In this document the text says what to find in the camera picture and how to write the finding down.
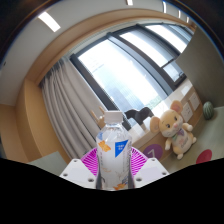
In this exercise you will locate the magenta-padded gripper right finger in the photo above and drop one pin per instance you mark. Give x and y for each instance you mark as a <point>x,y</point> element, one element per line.
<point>151,171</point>

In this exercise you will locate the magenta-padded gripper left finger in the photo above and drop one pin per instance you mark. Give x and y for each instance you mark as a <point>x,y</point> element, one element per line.
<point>77,172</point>

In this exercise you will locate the clear plastic water bottle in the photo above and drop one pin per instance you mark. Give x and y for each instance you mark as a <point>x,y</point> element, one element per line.
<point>113,156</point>

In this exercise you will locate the round purple number sign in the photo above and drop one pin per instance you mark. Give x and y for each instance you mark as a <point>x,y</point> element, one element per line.
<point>154,151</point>

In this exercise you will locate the grey-green desk partition panel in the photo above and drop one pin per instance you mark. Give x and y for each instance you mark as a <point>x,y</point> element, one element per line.
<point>203,63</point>
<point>50,162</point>

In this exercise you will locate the cream mouse plush toy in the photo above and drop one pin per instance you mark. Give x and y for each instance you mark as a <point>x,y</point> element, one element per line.
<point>176,131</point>

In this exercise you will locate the black horse figure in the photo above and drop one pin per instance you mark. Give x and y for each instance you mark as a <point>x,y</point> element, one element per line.
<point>138,116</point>

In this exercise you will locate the beige pleated curtain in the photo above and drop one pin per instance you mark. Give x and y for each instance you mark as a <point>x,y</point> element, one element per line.
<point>66,110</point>

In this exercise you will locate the small round green cactus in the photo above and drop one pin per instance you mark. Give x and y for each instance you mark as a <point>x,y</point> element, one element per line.
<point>208,110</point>

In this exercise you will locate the dark-framed window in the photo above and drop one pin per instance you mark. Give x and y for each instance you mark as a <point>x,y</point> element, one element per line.
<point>123,70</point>

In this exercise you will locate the white wall socket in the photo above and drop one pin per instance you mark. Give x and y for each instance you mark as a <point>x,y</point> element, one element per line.
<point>187,112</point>
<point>194,101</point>

